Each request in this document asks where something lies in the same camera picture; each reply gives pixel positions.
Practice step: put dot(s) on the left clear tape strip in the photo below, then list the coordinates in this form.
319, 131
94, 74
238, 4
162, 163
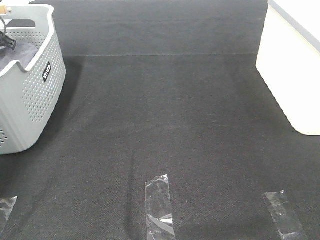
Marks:
6, 206

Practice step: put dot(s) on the white plastic storage bin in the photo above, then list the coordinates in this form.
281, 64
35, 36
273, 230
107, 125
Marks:
288, 60

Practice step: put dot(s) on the middle clear tape strip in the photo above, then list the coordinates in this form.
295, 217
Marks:
158, 209

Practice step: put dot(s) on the right clear tape strip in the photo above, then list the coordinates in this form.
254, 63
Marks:
284, 217

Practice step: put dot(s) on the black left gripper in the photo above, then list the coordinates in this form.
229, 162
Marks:
7, 42

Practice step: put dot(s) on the clear tape strip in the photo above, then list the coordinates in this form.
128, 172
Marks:
6, 206
284, 217
158, 209

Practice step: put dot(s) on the grey perforated laundry basket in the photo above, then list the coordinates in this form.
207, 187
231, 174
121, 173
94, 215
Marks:
28, 96

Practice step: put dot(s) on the black fabric table mat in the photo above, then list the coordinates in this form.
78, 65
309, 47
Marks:
161, 87

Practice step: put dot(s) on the grey microfibre towel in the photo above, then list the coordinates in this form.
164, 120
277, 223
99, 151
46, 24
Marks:
24, 52

